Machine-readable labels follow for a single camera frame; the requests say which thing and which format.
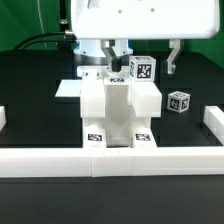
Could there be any white tag sheet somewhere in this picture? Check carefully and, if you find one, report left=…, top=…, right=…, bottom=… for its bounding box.
left=55, top=80, right=81, bottom=97

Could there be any white chair back frame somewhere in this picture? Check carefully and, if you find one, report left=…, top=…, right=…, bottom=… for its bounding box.
left=77, top=66, right=162, bottom=118

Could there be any white obstacle fence bar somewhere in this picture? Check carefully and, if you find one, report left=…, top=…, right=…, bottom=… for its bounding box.
left=0, top=146, right=224, bottom=178

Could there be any black base cable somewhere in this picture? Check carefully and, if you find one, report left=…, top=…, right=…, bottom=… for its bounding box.
left=13, top=29, right=76, bottom=51

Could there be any white chair seat part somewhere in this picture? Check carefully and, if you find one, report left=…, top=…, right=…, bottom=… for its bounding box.
left=82, top=118, right=151, bottom=148

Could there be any white side block left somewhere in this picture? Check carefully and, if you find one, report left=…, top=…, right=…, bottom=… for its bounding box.
left=0, top=106, right=6, bottom=132

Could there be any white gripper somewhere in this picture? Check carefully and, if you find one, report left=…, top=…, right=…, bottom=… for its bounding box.
left=71, top=0, right=220, bottom=74

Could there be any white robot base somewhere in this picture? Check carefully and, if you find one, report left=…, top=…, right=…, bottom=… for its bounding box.
left=73, top=40, right=133, bottom=64

